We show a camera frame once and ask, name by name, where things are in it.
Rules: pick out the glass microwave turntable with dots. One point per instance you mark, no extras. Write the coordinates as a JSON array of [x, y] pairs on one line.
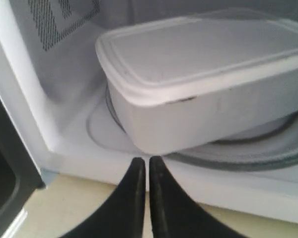
[[277, 149]]

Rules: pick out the white microwave door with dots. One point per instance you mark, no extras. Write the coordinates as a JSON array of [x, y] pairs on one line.
[[19, 177]]

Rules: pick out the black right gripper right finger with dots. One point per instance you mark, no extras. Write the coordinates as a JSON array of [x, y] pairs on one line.
[[174, 214]]

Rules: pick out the white microwave oven body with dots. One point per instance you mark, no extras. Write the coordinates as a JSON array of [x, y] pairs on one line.
[[51, 78]]

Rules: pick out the white plastic food container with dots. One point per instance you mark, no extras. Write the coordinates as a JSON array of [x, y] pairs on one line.
[[186, 81]]

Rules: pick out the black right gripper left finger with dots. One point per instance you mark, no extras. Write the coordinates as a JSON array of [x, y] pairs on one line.
[[122, 213]]

